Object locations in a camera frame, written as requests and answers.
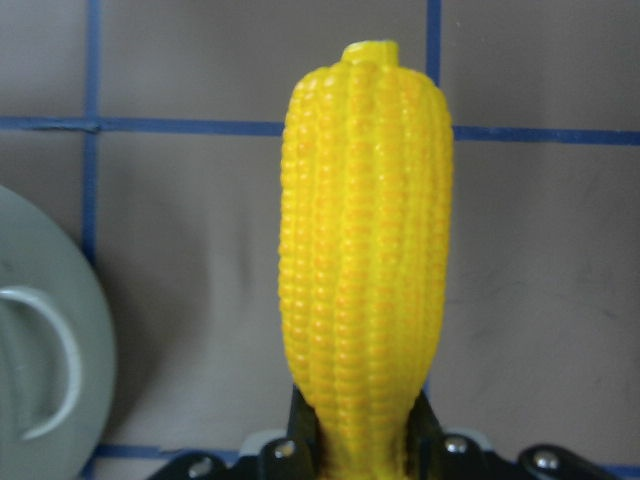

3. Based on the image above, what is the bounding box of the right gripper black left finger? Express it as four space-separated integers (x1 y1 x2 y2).
257 387 319 480

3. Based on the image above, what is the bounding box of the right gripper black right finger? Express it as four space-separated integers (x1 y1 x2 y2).
407 391 490 480

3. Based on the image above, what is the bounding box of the yellow corn cob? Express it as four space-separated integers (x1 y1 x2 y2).
278 40 453 479

